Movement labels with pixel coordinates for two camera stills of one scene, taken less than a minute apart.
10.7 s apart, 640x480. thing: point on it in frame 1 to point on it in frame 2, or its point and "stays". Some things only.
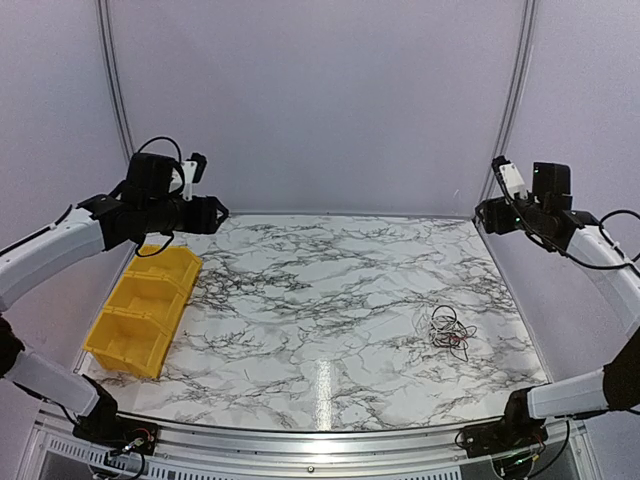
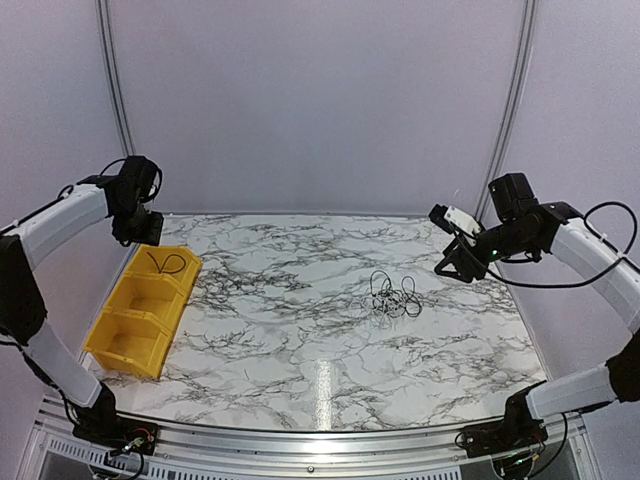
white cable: [437, 327] to [381, 310]
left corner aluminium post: [114, 78] stays
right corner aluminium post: [512, 98] stays
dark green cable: [447, 331] to [390, 301]
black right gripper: [494, 213] to [464, 259]
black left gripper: [204, 220] to [153, 234]
